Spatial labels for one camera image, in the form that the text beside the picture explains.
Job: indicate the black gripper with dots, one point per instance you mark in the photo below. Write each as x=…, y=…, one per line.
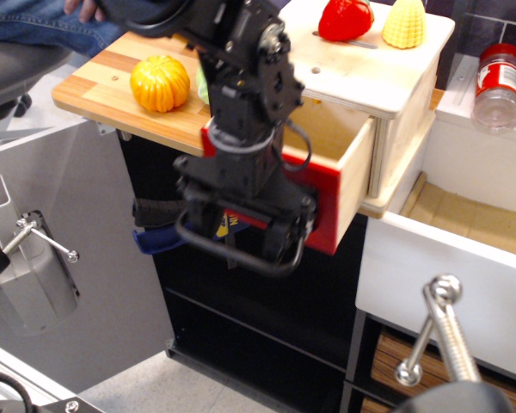
x=244, y=176

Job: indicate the black metal drawer handle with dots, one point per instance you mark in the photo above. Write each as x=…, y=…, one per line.
x=255, y=212

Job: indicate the red front wooden drawer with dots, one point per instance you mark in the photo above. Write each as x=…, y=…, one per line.
x=342, y=141

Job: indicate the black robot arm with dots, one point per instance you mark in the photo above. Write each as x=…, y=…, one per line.
x=243, y=51

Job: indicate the white open drawer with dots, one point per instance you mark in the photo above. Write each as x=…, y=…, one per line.
x=438, y=232

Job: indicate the white wooden box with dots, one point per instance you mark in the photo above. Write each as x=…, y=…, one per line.
x=393, y=85

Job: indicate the person's hand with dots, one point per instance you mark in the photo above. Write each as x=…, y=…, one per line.
x=87, y=10

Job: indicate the blue Irwin bar clamp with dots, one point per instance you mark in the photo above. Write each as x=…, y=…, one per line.
x=158, y=218

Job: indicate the black cabinet shelf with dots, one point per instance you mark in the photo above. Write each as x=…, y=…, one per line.
x=288, y=338

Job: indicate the green toy cabbage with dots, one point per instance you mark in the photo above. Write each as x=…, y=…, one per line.
x=202, y=87

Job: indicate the orange toy pumpkin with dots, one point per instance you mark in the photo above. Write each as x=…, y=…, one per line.
x=160, y=84

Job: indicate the grey cabinet door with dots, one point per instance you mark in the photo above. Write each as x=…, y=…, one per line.
x=79, y=302

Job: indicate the wooden countertop board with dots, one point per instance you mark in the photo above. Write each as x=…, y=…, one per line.
x=100, y=91

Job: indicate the right silver clamp screw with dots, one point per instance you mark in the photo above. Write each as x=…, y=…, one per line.
x=440, y=295

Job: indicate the silver clamp screw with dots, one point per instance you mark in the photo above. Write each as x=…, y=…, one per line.
x=25, y=230
x=440, y=295

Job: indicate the left silver clamp screw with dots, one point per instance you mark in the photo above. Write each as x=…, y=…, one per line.
x=25, y=230

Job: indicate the red toy strawberry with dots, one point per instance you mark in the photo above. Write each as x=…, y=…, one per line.
x=344, y=20

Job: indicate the yellow toy corn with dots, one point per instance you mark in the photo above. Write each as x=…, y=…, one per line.
x=405, y=26

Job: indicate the red label plastic jar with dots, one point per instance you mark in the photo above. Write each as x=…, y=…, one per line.
x=495, y=101

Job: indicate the grey office chair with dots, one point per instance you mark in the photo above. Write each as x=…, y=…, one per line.
x=21, y=67

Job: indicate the blue jeans leg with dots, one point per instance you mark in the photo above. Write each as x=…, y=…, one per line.
x=45, y=23

